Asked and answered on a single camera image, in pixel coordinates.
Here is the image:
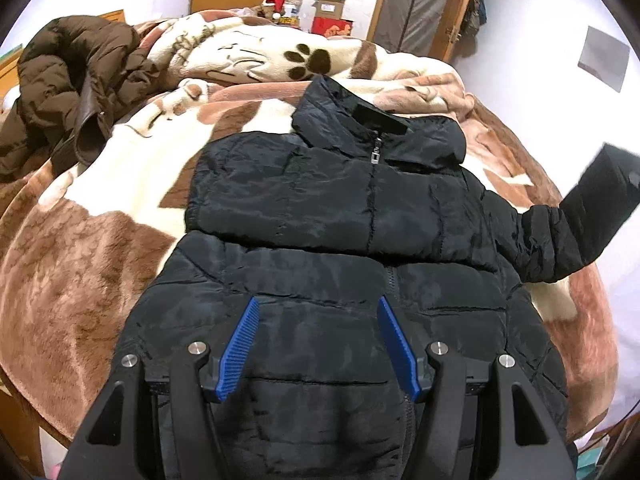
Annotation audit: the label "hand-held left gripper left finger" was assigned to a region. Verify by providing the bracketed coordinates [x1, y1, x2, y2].
[57, 296, 261, 480]

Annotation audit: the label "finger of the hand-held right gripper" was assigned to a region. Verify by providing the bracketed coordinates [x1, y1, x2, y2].
[559, 142, 640, 267]

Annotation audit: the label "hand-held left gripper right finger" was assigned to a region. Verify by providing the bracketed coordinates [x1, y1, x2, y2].
[376, 295, 582, 480]

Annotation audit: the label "black puffer jacket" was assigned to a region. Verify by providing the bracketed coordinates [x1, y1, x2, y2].
[115, 75, 608, 480]

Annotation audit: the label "hanging dark clothes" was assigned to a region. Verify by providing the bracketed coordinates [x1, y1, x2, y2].
[459, 0, 487, 40]

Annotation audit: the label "brown cream paw-print blanket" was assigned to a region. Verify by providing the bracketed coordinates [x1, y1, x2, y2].
[0, 7, 622, 461]

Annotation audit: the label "red box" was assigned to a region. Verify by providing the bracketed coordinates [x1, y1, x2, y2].
[312, 16, 357, 39]

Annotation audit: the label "brown puffer jacket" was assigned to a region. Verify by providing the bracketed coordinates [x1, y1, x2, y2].
[0, 15, 162, 184]

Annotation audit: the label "open cardboard box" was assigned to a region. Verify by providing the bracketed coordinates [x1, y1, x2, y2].
[312, 0, 347, 20]

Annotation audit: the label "grey paper sheet on wall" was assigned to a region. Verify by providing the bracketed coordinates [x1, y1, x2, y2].
[577, 25, 631, 94]

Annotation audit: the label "wooden bed frame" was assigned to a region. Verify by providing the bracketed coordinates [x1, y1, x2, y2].
[0, 382, 53, 463]

